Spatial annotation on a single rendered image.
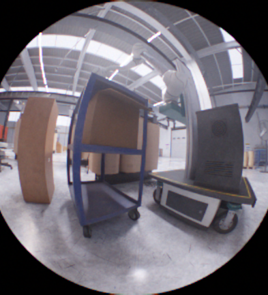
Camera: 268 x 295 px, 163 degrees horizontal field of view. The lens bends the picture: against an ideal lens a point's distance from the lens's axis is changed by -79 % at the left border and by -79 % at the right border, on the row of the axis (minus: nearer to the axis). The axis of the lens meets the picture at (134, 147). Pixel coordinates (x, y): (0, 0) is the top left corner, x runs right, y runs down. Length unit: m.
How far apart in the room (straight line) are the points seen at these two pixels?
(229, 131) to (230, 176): 0.26
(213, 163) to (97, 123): 0.69
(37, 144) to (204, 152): 1.22
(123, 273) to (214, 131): 0.89
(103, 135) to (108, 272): 0.66
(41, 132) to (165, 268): 1.15
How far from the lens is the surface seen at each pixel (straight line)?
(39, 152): 0.88
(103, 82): 0.55
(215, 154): 0.65
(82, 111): 0.43
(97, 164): 1.22
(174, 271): 0.58
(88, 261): 0.58
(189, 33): 10.46
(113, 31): 4.52
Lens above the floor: 0.53
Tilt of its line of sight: 3 degrees up
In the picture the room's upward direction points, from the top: 4 degrees clockwise
